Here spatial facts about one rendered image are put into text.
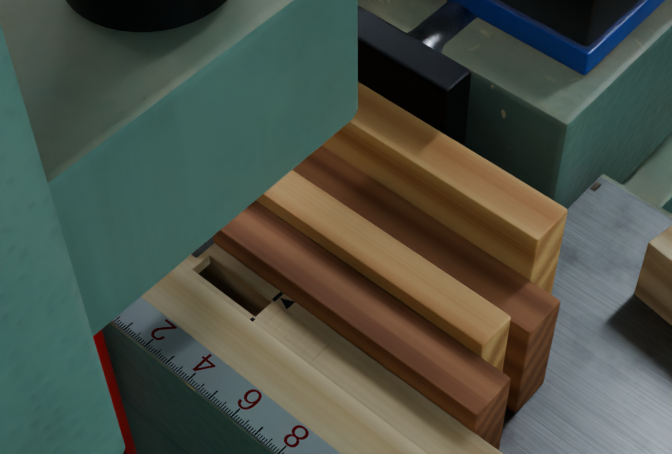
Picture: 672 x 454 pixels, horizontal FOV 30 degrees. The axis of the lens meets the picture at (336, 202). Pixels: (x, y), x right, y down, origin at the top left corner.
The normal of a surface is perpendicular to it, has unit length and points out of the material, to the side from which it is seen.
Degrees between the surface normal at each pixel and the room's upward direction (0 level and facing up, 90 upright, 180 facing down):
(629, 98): 90
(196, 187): 90
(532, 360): 90
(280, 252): 0
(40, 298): 90
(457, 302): 0
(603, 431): 0
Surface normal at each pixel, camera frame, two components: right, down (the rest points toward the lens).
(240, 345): -0.01, -0.64
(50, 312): 0.75, 0.50
